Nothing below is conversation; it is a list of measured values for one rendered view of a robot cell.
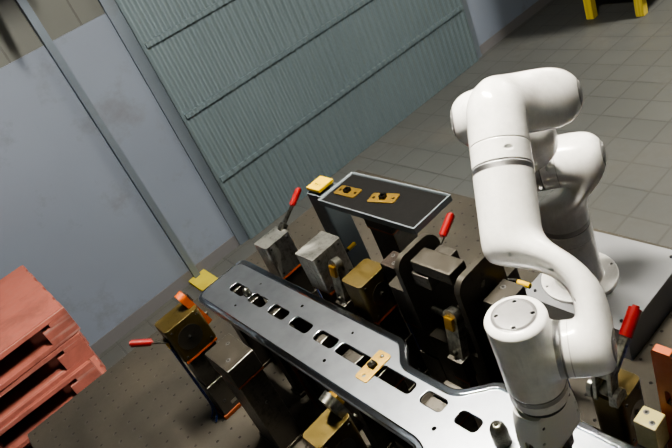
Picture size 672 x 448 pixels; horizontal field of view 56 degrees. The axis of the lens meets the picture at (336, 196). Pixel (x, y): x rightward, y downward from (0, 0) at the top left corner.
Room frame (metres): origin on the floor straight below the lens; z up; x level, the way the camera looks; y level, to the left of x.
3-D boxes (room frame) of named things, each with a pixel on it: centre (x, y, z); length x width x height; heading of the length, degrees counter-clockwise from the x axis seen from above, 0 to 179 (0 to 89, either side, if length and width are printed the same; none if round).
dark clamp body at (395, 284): (1.16, -0.09, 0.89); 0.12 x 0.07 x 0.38; 119
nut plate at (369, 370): (1.02, 0.08, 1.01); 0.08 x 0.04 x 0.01; 120
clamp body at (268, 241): (1.62, 0.21, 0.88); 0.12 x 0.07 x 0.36; 119
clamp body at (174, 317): (1.44, 0.54, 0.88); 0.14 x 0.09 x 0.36; 119
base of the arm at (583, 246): (1.21, -0.48, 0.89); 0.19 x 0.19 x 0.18
